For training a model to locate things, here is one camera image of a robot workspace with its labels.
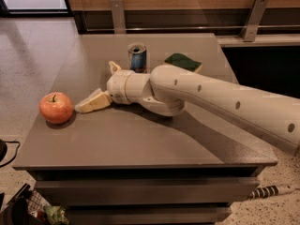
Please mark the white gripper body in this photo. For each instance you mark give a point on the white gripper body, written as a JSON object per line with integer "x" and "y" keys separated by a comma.
{"x": 116, "y": 86}

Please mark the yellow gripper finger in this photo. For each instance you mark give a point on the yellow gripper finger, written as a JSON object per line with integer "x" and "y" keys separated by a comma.
{"x": 114, "y": 67}
{"x": 96, "y": 101}

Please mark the silver blue drink can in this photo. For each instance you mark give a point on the silver blue drink can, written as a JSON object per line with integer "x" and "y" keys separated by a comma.
{"x": 137, "y": 57}

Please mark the red apple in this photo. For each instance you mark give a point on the red apple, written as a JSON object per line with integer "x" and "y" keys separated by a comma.
{"x": 56, "y": 108}

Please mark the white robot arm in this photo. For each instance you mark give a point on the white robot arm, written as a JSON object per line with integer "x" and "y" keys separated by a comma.
{"x": 168, "y": 88}

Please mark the green yellow sponge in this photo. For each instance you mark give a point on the green yellow sponge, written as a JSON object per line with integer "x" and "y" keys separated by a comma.
{"x": 182, "y": 61}

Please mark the grey drawer cabinet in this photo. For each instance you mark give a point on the grey drawer cabinet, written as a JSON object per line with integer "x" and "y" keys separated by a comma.
{"x": 127, "y": 166}

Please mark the green snack bag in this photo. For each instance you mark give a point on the green snack bag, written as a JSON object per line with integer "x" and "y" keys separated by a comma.
{"x": 56, "y": 215}

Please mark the black bin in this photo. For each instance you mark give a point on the black bin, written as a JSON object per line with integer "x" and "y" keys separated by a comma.
{"x": 16, "y": 213}

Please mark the left metal bracket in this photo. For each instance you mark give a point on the left metal bracket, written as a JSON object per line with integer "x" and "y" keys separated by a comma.
{"x": 118, "y": 16}

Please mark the metal bracket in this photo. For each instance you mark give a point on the metal bracket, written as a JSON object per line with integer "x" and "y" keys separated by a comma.
{"x": 250, "y": 29}
{"x": 118, "y": 16}

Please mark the metal rail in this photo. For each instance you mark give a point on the metal rail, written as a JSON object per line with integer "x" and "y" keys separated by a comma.
{"x": 237, "y": 28}

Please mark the right metal bracket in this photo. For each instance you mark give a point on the right metal bracket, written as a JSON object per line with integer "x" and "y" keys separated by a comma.
{"x": 250, "y": 29}

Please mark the striped black white handle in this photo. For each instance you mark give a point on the striped black white handle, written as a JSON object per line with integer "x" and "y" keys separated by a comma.
{"x": 270, "y": 191}

